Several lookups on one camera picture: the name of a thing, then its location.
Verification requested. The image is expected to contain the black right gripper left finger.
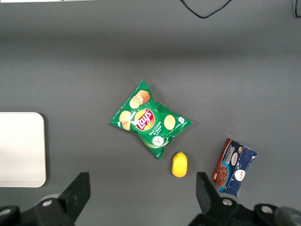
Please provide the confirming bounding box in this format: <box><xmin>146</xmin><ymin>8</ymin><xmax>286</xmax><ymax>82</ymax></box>
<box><xmin>35</xmin><ymin>172</ymin><xmax>91</xmax><ymax>226</ymax></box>

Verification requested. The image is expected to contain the yellow lemon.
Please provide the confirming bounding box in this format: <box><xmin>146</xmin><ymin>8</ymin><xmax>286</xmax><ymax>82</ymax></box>
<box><xmin>172</xmin><ymin>151</ymin><xmax>189</xmax><ymax>178</ymax></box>

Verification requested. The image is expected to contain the blue chocolate cookie box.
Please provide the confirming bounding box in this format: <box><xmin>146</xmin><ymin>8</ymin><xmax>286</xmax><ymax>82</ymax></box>
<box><xmin>211</xmin><ymin>138</ymin><xmax>258</xmax><ymax>198</ymax></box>

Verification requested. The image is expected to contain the thin black looped cable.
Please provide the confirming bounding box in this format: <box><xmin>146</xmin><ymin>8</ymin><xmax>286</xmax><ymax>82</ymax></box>
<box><xmin>180</xmin><ymin>0</ymin><xmax>233</xmax><ymax>19</ymax></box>

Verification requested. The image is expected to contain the green Lays chips bag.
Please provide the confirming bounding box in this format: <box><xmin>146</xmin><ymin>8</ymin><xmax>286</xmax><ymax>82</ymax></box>
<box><xmin>109</xmin><ymin>80</ymin><xmax>193</xmax><ymax>160</ymax></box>

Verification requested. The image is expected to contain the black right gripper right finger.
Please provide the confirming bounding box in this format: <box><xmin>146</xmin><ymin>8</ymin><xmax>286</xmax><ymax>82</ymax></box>
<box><xmin>190</xmin><ymin>172</ymin><xmax>255</xmax><ymax>226</ymax></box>

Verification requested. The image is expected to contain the white rectangular plastic tray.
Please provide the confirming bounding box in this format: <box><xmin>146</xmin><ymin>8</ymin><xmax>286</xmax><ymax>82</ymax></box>
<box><xmin>0</xmin><ymin>112</ymin><xmax>47</xmax><ymax>188</ymax></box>

